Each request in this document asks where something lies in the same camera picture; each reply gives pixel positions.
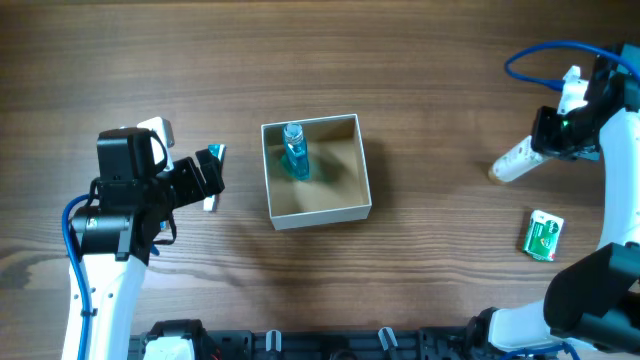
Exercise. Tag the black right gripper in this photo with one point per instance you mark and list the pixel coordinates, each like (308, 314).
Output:
(542, 138)

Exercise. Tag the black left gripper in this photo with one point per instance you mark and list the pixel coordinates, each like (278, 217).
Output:
(201, 175)

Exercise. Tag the white lotion tube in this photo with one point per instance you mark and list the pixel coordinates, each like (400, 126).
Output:
(516, 162)

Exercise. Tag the blue liquid bottle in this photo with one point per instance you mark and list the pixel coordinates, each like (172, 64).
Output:
(296, 157)

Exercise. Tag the green soap packet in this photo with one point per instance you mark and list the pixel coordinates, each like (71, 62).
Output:
(542, 236)

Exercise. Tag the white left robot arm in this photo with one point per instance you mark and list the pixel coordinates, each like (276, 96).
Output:
(111, 232)

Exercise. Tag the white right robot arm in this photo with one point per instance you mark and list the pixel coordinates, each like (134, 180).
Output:
(590, 304)

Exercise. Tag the small blue item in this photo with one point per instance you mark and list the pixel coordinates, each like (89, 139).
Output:
(154, 250)

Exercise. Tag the white cardboard box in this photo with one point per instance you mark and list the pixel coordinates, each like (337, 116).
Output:
(338, 189)

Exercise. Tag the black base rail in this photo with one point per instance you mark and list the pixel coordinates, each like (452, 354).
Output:
(188, 339)

